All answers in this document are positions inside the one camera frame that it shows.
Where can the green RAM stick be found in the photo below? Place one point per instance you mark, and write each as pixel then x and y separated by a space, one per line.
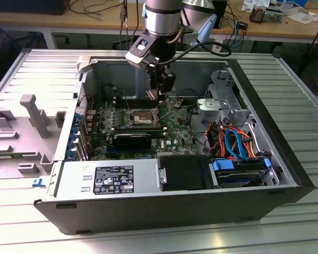
pixel 5 157

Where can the hard disk in blue carrier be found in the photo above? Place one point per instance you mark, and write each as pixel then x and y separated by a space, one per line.
pixel 236 180

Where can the silver green CPU chip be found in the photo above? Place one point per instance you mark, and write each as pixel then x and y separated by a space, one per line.
pixel 151 94

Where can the white paper sheet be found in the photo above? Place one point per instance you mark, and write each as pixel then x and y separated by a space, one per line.
pixel 303 17

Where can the black upright box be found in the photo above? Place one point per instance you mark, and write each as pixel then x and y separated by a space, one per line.
pixel 221 13

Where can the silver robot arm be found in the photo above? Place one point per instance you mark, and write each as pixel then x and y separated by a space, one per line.
pixel 161 18

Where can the grey case release latch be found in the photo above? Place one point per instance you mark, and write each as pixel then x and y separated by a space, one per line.
pixel 83 64

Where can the black graphics card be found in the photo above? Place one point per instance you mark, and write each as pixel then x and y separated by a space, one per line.
pixel 132 141

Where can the grey parts rack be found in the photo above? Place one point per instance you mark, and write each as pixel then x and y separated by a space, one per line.
pixel 29 137

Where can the black box on desk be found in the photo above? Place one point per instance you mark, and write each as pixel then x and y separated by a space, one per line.
pixel 29 6

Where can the CPU socket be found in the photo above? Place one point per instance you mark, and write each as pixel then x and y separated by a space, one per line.
pixel 143 117

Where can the black plastic drive cover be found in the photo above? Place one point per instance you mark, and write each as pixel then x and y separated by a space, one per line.
pixel 183 172

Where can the small black adapter box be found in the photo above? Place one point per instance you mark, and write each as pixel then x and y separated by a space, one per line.
pixel 242 25

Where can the silver power supply unit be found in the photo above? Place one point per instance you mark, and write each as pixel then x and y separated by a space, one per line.
pixel 74 180

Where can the black open PC case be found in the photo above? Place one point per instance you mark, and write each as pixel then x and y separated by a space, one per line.
pixel 148 211

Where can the green motherboard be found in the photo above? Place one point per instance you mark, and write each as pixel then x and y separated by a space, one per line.
pixel 175 124

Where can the metal heatsink cooler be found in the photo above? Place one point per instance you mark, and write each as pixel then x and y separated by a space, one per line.
pixel 257 14

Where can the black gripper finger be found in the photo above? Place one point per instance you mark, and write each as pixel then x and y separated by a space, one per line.
pixel 153 79
pixel 168 82

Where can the blue case latch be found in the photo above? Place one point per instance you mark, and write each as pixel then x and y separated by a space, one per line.
pixel 38 182

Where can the grey metal device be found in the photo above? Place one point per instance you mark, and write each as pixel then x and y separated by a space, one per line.
pixel 274 16

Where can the silver metal drive cage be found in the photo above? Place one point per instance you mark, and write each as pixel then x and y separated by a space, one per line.
pixel 238 117

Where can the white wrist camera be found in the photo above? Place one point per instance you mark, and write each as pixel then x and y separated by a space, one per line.
pixel 137 56

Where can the wooden desk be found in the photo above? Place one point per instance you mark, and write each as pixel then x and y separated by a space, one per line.
pixel 42 19

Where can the black RAM slot row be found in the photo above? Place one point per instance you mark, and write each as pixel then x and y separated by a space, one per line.
pixel 137 130
pixel 119 103

